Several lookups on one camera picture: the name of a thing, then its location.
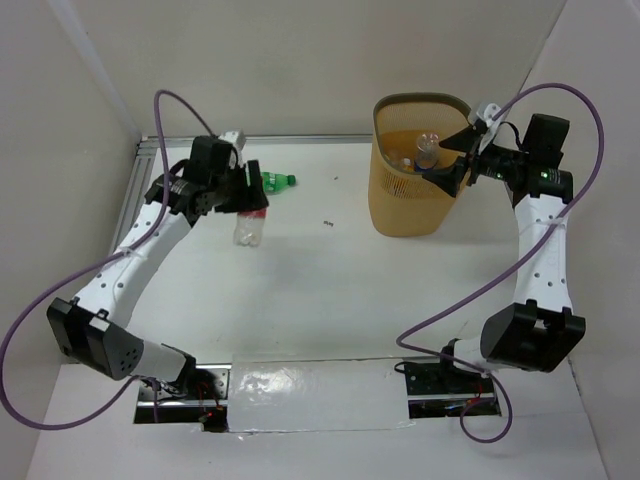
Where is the clear bottle red label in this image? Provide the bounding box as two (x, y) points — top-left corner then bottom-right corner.
(233, 209), (267, 248)

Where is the clear bottle blue label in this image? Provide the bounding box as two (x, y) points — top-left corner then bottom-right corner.
(414, 132), (440, 172)

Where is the clear bottle yellow cap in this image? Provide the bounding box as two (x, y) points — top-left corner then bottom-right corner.
(401, 159), (416, 173)

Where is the clear bottle orange white label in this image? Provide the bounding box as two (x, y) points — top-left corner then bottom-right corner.
(385, 150), (413, 171)

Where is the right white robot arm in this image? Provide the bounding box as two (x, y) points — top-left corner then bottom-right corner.
(423, 114), (586, 392)

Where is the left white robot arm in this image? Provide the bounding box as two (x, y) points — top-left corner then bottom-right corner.
(46, 131), (268, 399)

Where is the orange mesh waste bin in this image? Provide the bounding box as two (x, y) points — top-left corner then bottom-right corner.
(368, 93), (470, 237)

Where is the green plastic bottle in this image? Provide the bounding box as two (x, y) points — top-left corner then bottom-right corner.
(261, 172), (297, 195)

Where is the white tape sheet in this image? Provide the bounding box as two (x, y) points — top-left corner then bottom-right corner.
(227, 359), (411, 433)

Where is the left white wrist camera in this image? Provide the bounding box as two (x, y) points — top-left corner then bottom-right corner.
(219, 130), (246, 169)

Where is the aluminium frame rail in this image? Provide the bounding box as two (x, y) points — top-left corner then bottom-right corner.
(78, 133), (374, 364)

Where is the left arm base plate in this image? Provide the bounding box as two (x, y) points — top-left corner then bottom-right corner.
(133, 364), (232, 433)

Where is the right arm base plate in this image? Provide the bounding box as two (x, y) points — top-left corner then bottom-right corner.
(394, 360), (501, 420)

